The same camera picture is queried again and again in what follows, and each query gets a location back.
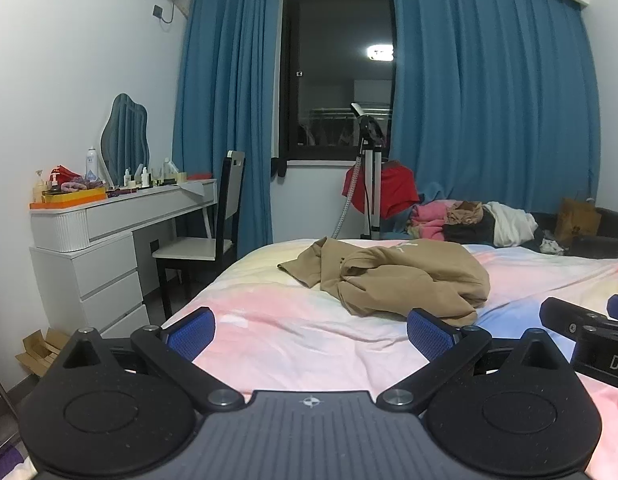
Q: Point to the black sofa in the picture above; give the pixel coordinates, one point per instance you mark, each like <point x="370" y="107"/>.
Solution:
<point x="604" y="247"/>

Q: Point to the black wall socket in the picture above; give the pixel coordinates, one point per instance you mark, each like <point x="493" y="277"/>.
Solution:
<point x="158" y="10"/>

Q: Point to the brown patterned cloth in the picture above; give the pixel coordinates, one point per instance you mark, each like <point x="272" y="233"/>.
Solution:
<point x="464" y="212"/>

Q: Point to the red pouch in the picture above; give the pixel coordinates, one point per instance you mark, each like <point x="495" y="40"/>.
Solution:
<point x="64" y="174"/>

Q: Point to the pink clothing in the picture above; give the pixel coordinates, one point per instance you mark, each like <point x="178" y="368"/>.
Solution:
<point x="426" y="220"/>

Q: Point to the blue curtain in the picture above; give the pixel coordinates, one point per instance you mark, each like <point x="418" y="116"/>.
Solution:
<point x="224" y="110"/>
<point x="489" y="100"/>

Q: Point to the tan t-shirt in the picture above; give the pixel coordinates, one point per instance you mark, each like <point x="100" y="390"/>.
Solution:
<point x="389" y="275"/>

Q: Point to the pastel tie-dye bed sheet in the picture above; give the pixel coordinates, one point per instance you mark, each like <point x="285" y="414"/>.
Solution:
<point x="289" y="330"/>

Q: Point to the white clothing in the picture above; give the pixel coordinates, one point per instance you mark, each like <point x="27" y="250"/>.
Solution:
<point x="511" y="222"/>

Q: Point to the white drawer cabinet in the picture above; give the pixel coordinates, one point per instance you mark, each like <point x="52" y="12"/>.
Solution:
<point x="99" y="285"/>

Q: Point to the dark window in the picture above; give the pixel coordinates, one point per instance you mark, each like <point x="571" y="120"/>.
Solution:
<point x="339" y="60"/>

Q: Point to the white spray bottle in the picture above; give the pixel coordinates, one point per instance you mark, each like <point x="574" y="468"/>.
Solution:
<point x="91" y="162"/>

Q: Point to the brown paper bag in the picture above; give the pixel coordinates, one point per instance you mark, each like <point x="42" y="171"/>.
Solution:
<point x="579" y="220"/>

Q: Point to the black clothing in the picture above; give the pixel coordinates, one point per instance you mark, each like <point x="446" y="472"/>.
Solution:
<point x="469" y="234"/>

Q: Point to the row of cosmetic bottles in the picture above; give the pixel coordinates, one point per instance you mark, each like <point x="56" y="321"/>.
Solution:
<point x="144" y="180"/>

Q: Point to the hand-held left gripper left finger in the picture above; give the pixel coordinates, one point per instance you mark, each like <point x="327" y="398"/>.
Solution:
<point x="191" y="332"/>

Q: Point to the orange box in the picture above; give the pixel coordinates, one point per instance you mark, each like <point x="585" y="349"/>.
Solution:
<point x="71" y="199"/>

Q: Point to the silver tripod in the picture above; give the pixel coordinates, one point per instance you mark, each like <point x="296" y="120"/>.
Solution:
<point x="373" y="180"/>

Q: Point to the clear pump bottle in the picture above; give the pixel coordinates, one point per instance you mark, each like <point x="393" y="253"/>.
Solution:
<point x="39" y="190"/>

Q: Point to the wavy-edged mirror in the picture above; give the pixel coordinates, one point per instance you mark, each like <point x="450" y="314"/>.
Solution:
<point x="124" y="135"/>

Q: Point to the white dressing table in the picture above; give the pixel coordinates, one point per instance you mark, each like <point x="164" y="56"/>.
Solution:
<point x="139" y="212"/>

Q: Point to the crumpled white paper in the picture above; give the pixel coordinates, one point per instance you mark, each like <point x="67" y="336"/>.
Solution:
<point x="551" y="246"/>

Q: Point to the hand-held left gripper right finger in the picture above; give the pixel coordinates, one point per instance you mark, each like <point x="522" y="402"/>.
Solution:
<point x="429" y="332"/>

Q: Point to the cardboard box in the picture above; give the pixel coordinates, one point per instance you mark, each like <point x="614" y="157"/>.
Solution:
<point x="39" y="352"/>

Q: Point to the black and white chair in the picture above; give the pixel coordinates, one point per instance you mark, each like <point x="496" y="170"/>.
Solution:
<point x="199" y="250"/>

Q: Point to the red garment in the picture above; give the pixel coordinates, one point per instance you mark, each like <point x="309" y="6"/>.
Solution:
<point x="396" y="190"/>

